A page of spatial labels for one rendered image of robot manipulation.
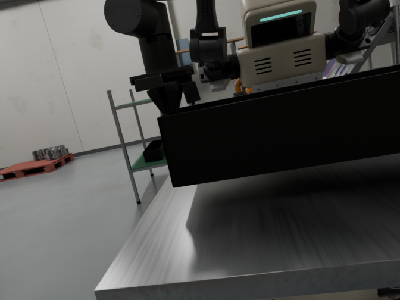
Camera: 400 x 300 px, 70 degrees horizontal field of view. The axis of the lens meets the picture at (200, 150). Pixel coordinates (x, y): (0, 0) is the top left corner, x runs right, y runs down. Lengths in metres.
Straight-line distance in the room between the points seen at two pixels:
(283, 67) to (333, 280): 0.77
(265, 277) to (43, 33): 6.93
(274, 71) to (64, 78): 6.12
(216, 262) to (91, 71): 6.41
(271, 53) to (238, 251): 0.75
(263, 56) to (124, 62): 5.61
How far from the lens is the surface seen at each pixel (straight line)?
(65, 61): 6.86
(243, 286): 0.32
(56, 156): 6.22
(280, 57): 1.00
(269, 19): 0.95
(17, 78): 7.32
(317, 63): 1.03
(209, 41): 0.89
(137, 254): 0.39
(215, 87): 0.99
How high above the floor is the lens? 0.99
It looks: 13 degrees down
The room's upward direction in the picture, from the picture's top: 12 degrees counter-clockwise
